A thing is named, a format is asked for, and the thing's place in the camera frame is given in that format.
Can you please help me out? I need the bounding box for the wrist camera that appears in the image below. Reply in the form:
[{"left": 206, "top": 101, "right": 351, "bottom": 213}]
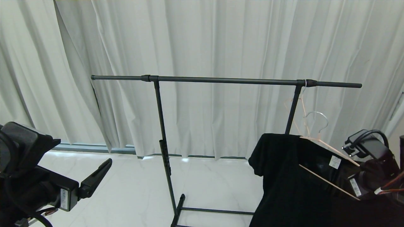
[
  {"left": 342, "top": 129, "right": 400, "bottom": 164},
  {"left": 0, "top": 122, "right": 61, "bottom": 172}
]

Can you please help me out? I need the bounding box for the pink clothes hanger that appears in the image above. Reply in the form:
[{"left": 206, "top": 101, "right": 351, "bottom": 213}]
[
  {"left": 283, "top": 88, "right": 311, "bottom": 137},
  {"left": 298, "top": 111, "right": 361, "bottom": 201}
]

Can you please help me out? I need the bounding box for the black short-sleeved shirt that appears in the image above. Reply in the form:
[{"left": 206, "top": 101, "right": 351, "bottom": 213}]
[{"left": 248, "top": 133, "right": 404, "bottom": 227}]

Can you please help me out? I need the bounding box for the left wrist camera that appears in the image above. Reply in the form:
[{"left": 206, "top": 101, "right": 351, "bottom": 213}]
[{"left": 0, "top": 122, "right": 61, "bottom": 172}]

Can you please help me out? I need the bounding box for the white curtain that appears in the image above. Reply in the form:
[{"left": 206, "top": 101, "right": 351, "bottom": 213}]
[{"left": 0, "top": 0, "right": 404, "bottom": 160}]

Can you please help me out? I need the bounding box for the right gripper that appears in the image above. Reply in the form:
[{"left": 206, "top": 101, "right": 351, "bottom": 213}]
[{"left": 347, "top": 159, "right": 404, "bottom": 202}]

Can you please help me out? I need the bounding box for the black clothes rack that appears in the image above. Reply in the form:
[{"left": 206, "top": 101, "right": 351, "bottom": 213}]
[{"left": 91, "top": 75, "right": 363, "bottom": 227}]

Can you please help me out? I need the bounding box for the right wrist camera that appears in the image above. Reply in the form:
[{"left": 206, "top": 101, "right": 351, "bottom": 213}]
[{"left": 342, "top": 129, "right": 400, "bottom": 164}]

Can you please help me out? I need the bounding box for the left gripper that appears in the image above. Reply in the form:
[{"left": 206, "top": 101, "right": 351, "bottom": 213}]
[{"left": 0, "top": 158, "right": 113, "bottom": 218}]

